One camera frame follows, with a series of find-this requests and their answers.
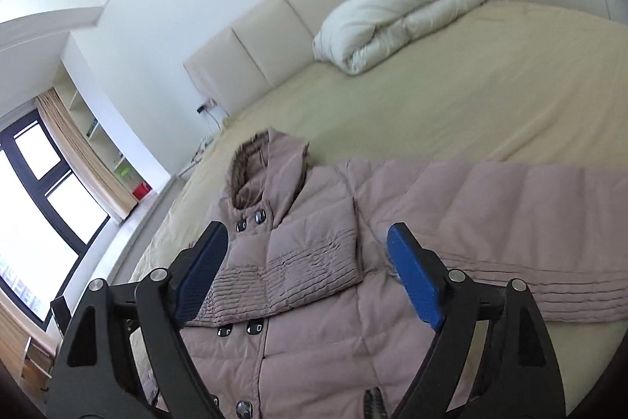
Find grey window ledge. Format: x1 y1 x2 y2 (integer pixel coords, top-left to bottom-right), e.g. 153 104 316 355
108 174 184 285

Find beige curtain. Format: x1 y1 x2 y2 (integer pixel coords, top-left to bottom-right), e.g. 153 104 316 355
34 88 138 223

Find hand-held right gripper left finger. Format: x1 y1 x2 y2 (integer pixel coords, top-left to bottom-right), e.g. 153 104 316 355
46 221 229 419

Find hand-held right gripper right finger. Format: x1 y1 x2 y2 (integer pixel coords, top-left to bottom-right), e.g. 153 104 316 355
387 223 570 419

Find black chair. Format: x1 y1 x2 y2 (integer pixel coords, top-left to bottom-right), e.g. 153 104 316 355
49 296 72 336

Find cream padded headboard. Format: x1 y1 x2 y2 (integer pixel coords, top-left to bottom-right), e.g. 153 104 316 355
183 0 408 115

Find white pillow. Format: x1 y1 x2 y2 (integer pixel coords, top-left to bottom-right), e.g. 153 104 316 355
313 0 500 76

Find white nightstand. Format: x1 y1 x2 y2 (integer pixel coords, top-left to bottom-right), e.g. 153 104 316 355
189 134 221 167

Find pink hooded puffer coat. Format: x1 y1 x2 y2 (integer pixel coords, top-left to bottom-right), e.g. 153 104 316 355
135 129 628 419

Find white built-in shelf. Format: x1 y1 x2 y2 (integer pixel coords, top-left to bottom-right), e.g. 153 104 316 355
51 66 172 214

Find wooden desk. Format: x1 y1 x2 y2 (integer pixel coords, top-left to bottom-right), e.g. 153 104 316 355
0 291 55 395

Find black framed window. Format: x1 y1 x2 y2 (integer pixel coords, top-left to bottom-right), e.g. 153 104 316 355
0 107 111 334

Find bed with beige sheet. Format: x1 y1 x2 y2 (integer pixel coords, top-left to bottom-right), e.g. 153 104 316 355
105 0 628 419

